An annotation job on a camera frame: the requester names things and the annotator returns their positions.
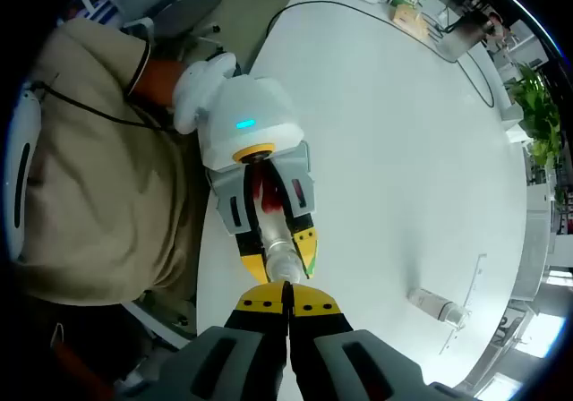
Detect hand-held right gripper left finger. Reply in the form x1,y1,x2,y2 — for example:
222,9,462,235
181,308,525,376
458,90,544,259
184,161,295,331
118,279,287,401

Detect black table cable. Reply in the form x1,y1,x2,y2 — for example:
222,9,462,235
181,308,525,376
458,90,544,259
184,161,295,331
265,0,497,108

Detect dark trousers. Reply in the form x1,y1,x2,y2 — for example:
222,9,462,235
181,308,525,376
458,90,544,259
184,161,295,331
13,300,198,401

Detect clear pump bottle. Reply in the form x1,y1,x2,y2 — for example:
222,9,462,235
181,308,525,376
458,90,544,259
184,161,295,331
251,170,300,286

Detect grey office chair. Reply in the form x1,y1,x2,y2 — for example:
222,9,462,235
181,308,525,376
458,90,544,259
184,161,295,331
118,0,223,57

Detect white worn device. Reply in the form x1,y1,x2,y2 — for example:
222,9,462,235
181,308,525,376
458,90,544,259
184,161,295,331
3,85,45,263

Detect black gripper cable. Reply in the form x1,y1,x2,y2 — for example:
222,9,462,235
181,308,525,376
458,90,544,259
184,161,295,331
29,80,180,132

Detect wide clear bottle cover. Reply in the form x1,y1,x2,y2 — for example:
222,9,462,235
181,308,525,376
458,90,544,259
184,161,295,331
442,303,470,329

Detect beige tissue box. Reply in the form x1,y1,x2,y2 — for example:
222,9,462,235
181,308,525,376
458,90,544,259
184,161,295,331
389,4,433,39

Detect potted green plant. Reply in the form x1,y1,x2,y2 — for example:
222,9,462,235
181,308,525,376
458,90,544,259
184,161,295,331
509,63,563,169

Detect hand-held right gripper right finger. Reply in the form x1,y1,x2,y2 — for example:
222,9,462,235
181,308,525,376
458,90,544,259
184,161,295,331
288,283,469,401

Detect white table cable cover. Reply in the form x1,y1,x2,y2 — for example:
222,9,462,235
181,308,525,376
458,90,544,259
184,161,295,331
440,252,489,357

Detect white pump bottle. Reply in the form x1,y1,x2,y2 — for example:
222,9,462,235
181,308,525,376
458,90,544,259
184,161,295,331
407,286,469,329

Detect person in beige shirt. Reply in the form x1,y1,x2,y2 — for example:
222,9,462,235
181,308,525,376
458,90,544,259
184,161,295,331
13,18,211,306

